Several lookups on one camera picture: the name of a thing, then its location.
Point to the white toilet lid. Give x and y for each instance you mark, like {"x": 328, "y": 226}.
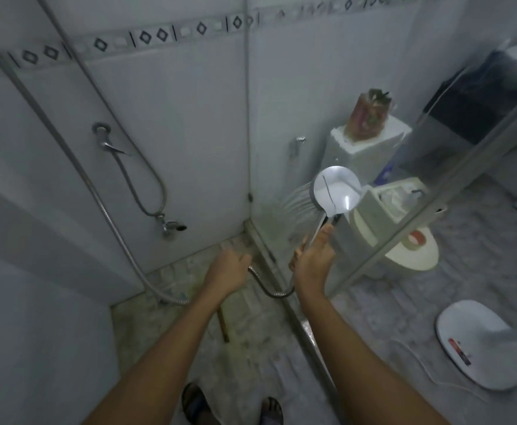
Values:
{"x": 480, "y": 345}

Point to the clear plastic bag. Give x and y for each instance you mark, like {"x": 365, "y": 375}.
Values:
{"x": 395, "y": 198}

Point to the wooden stick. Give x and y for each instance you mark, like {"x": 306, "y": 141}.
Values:
{"x": 223, "y": 323}

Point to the glass shower partition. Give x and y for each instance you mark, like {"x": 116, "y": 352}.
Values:
{"x": 311, "y": 345}

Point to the tape roll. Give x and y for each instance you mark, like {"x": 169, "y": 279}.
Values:
{"x": 415, "y": 239}

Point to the person's right forearm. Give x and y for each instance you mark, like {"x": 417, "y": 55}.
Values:
{"x": 356, "y": 362}

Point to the person's left hand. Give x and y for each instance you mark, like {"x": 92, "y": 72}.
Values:
{"x": 225, "y": 274}

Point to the chrome wall valve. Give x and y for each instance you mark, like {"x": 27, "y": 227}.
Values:
{"x": 103, "y": 133}

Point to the chrome wall faucet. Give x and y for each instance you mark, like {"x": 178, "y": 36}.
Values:
{"x": 171, "y": 225}

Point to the silver shower head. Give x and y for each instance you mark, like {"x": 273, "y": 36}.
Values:
{"x": 336, "y": 185}

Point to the small chrome water valve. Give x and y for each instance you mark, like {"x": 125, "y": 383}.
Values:
{"x": 299, "y": 142}

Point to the person's right hand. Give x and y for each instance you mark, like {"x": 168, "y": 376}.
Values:
{"x": 314, "y": 267}

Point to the person's left thumb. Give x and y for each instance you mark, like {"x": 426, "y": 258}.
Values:
{"x": 243, "y": 262}

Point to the person's left forearm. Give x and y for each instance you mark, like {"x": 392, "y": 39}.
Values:
{"x": 165, "y": 358}

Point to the white toilet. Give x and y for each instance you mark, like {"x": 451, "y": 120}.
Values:
{"x": 369, "y": 150}

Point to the person's right thumb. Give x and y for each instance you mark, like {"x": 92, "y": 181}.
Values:
{"x": 325, "y": 236}

